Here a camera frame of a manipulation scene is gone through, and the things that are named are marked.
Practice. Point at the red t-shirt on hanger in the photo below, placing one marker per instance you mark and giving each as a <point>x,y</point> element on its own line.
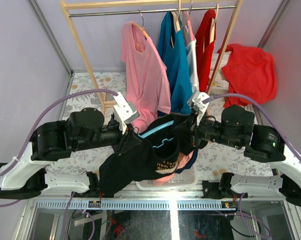
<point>204,59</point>

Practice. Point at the red cloth pile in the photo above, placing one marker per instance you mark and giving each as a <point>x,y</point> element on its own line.
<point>250,71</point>

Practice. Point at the wooden hanger under red shirt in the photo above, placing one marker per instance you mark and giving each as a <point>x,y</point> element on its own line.
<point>212,30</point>

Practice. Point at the white plastic laundry basket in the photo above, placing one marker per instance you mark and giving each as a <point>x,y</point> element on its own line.
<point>187,179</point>

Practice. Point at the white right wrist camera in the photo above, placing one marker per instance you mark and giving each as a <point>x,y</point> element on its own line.
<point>196,103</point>

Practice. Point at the pink t-shirt on hanger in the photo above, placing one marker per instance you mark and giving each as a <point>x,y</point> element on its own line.
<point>147,85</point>

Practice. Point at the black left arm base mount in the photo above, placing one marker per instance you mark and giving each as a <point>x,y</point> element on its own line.
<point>108,188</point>

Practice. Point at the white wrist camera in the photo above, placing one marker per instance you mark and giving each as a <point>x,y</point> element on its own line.
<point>124,112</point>
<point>196,103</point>

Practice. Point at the blue t-shirt on hanger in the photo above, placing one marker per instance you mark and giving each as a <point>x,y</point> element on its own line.
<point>172,50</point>

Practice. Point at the black printed t-shirt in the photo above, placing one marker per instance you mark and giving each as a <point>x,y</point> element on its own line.
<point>144,162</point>

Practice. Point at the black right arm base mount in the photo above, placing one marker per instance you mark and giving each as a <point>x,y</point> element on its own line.
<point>219,190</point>

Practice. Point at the white and pink hung shirt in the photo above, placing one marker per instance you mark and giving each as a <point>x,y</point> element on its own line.
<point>190,46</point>

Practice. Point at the wooden hanger under pink shirt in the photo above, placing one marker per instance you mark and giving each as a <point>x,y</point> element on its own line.
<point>141,28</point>

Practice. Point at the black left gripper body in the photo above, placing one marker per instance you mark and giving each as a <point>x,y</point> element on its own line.
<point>111,134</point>

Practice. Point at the white slotted cable duct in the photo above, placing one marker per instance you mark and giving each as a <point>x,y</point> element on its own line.
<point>210,205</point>

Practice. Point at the blue plastic hanger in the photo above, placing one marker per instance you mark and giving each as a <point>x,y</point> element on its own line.
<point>157,129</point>

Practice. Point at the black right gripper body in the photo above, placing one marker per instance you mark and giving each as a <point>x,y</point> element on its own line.
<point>209,129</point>

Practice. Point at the wooden hanger under blue shirt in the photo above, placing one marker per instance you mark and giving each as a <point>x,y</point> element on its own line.
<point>176,26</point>

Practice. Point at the salmon pink shirt in basket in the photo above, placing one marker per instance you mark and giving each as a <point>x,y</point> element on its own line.
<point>182,160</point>

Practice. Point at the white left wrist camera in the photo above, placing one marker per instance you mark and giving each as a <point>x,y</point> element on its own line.
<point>124,112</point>

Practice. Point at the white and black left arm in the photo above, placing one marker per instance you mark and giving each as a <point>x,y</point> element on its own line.
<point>53,141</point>

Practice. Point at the navy garment in basket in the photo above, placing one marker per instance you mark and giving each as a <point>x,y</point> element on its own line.
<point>190,163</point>

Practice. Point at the floral patterned floor mat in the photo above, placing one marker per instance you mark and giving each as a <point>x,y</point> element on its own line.
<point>211,161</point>

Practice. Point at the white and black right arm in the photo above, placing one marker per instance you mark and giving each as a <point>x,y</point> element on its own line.
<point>261,143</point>

